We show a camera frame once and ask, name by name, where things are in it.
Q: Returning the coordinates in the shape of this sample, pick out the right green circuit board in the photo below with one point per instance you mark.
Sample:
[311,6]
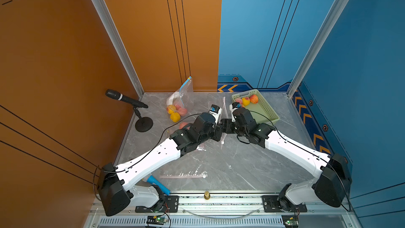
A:
[290,221]

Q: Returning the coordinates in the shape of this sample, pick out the yellow peach pink spot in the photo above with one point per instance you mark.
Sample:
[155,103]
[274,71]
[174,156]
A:
[246,101]

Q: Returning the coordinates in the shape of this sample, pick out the pink peach with leaf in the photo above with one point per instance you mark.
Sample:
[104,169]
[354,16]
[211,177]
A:
[183,125]

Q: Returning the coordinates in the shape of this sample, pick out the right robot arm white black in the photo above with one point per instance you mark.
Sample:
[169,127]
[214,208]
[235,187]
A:
[331,178]

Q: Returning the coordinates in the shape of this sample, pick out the orange red wrinkled peach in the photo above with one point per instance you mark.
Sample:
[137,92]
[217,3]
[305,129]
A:
[254,99]

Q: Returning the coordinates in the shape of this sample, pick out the black microphone on stand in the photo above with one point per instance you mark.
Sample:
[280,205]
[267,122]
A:
[143,124]

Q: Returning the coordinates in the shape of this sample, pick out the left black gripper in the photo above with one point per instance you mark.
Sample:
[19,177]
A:
[218,133]

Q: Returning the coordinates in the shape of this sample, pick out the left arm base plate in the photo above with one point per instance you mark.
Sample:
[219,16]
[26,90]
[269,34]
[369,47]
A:
[169,204]

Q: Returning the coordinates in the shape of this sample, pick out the green circuit board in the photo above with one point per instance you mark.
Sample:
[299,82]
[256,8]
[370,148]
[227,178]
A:
[290,221]
[156,221]

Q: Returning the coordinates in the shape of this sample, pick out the green plastic fruit basket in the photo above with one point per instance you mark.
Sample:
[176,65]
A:
[262,111]

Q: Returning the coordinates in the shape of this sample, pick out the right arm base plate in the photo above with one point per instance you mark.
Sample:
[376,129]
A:
[274,204]

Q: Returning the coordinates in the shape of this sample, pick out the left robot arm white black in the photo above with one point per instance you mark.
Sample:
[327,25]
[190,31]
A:
[115,184]

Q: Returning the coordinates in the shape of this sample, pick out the blue handheld microphone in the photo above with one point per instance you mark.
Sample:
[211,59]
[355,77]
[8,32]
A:
[151,179]

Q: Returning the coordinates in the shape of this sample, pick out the brass knob on rail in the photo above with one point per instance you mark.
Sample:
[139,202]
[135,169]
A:
[207,195]

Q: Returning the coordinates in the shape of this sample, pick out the aluminium front rail frame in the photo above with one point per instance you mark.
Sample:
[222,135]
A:
[234,209]

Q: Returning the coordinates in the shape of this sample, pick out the left green circuit board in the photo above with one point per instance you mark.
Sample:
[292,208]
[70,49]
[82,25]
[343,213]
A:
[156,221]

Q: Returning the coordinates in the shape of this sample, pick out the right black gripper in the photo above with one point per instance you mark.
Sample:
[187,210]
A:
[228,122]

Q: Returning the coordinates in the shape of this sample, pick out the clear blue-zipper zip bag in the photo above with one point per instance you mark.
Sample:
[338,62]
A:
[181,97]

